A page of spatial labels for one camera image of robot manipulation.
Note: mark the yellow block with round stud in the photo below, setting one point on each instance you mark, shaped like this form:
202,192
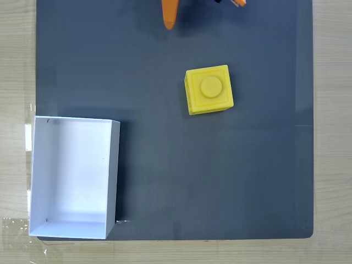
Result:
209,89

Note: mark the white open cardboard box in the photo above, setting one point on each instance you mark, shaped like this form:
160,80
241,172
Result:
74,176

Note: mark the dark grey mat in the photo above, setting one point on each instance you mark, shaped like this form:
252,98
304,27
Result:
220,165

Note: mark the clear tape strip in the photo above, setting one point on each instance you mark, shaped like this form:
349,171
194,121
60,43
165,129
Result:
29,132
15,236

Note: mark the orange camera mount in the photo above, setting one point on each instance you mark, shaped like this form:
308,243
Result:
239,2

